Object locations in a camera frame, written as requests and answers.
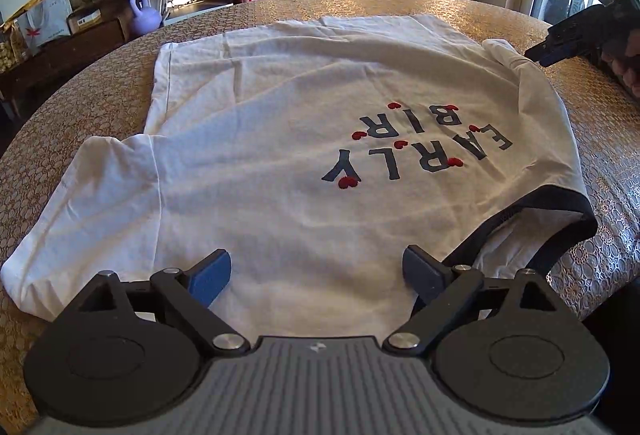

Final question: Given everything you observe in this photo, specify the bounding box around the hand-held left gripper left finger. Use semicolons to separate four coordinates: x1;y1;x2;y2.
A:
80;249;252;358

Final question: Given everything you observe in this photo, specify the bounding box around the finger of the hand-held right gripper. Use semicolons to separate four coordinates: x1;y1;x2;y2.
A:
546;7;608;43
525;35;600;66

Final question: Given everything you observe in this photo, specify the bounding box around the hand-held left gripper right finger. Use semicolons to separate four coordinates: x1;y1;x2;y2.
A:
382;245;563;358

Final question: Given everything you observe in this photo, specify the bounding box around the white t-shirt navy collar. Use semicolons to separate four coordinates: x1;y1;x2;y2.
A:
0;14;598;338

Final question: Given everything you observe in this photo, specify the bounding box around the person's right hand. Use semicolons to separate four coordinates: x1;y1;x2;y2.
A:
600;40;640;103

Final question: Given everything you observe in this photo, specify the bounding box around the cream lace tablecloth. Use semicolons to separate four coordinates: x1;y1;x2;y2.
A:
0;0;640;435

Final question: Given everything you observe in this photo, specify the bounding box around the lavender kettlebell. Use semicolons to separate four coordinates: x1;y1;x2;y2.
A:
129;0;164;36

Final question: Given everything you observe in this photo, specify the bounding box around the clear snack jar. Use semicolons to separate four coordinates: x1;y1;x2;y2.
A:
0;27;30;73

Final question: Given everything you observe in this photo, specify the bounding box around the white shopping bag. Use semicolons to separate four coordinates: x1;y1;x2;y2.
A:
14;0;75;56

